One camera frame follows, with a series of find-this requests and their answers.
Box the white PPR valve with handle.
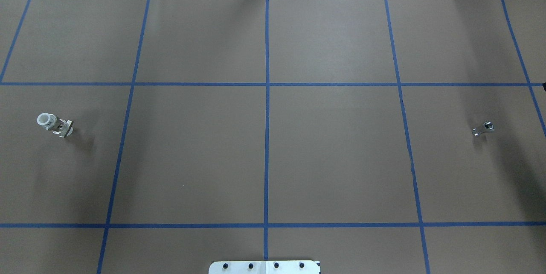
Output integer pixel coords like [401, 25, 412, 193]
[36, 113, 73, 138]

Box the chrome metal pipe fitting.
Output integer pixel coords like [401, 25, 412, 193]
[472, 122, 495, 137]

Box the white metal base plate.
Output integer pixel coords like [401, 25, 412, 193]
[208, 260, 321, 274]

